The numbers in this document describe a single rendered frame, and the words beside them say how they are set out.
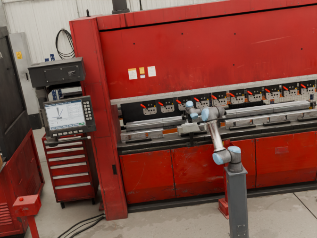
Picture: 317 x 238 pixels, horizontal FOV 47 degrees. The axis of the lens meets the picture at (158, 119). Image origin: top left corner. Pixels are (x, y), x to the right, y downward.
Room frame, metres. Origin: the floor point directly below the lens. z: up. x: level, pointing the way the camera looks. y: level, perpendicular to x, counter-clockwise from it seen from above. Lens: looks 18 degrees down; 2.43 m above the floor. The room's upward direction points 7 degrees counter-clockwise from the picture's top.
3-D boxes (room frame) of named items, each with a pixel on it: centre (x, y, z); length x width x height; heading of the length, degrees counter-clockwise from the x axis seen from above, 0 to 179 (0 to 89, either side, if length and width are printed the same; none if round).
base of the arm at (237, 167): (3.17, -0.67, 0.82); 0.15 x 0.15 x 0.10
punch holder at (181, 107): (4.01, -0.32, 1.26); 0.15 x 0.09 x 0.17; 90
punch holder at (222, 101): (4.01, -0.72, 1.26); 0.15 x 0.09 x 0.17; 90
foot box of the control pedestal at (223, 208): (3.64, -0.69, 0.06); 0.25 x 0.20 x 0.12; 13
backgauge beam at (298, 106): (4.30, -0.74, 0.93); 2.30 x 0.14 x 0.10; 90
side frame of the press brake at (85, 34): (4.19, 0.63, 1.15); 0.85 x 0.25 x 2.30; 0
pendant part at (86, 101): (3.47, 0.85, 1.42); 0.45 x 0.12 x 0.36; 96
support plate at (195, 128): (3.86, -0.34, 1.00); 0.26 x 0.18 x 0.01; 0
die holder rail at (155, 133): (4.01, 0.21, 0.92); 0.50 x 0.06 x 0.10; 90
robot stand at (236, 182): (3.17, -0.67, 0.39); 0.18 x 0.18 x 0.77; 4
